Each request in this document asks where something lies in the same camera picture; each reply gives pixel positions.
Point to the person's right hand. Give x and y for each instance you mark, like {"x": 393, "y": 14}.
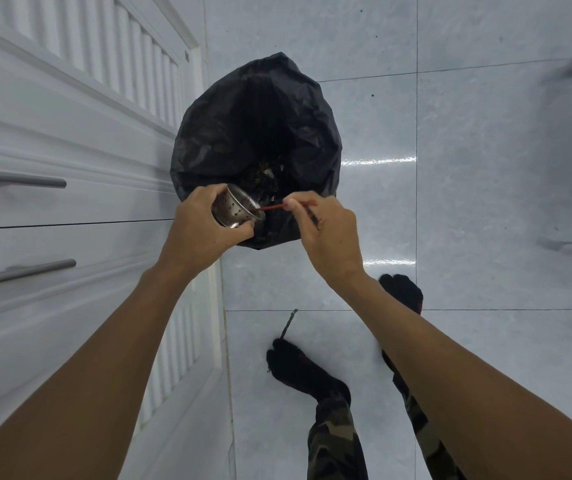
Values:
{"x": 333, "y": 239}

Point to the person's left hand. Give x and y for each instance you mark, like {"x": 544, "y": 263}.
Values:
{"x": 193, "y": 234}

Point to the person's left thumb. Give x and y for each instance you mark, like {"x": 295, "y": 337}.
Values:
{"x": 240, "y": 233}

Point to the person's right thumb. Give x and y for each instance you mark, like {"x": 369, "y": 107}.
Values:
{"x": 297, "y": 219}

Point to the perforated metal sink strainer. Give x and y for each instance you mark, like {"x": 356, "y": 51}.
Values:
{"x": 233, "y": 209}

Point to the thin red stick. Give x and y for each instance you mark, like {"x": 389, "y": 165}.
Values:
{"x": 273, "y": 207}

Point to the person's left forearm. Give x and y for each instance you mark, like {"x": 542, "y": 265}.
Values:
{"x": 91, "y": 374}

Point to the person's right forearm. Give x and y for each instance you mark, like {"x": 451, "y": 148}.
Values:
{"x": 456, "y": 389}

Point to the food waste scraps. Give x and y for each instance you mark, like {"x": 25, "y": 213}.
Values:
{"x": 266, "y": 177}

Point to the small dark stick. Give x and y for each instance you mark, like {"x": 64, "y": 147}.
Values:
{"x": 288, "y": 324}

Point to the black trash bag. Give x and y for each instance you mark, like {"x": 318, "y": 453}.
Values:
{"x": 261, "y": 119}

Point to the white louvered cabinet door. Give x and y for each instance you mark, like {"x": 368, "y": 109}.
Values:
{"x": 81, "y": 49}
{"x": 186, "y": 334}

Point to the black sock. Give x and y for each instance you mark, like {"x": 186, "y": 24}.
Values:
{"x": 403, "y": 292}
{"x": 301, "y": 369}

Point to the white drawer front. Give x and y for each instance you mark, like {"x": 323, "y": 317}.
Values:
{"x": 66, "y": 159}
{"x": 56, "y": 254}

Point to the camouflage trousers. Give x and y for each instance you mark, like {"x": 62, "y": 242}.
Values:
{"x": 336, "y": 439}

